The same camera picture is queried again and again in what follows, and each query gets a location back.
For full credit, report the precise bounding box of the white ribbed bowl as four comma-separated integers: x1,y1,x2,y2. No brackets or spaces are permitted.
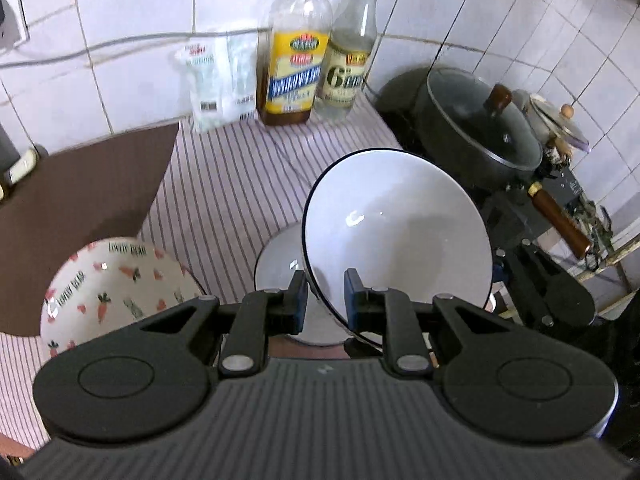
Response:
300,148,492,327
252,221,352,347

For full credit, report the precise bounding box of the pink bunny carrot plate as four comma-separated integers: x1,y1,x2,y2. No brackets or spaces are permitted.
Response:
40,237,203,358

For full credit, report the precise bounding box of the striped table cloth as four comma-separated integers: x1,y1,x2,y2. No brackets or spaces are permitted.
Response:
1,99,396,456

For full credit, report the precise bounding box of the small enamel pot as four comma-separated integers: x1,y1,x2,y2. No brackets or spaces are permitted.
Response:
513,89,591,166

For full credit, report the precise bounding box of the black pot with lid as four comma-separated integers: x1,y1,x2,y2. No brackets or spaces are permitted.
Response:
414,65,594,261

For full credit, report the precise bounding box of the white salt bag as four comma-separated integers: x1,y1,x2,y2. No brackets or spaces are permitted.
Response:
175,32,258,133

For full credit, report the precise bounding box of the cooking wine bottle yellow label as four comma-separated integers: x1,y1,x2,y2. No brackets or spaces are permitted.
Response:
258,0,332,127

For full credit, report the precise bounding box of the white vinegar bottle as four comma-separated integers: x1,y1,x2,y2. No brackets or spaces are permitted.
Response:
314,0,378,122

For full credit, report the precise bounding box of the white knife handle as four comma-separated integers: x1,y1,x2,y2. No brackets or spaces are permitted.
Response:
4,148,40,186

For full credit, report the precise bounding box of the black power cable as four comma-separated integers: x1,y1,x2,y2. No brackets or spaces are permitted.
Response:
0,27,281,72

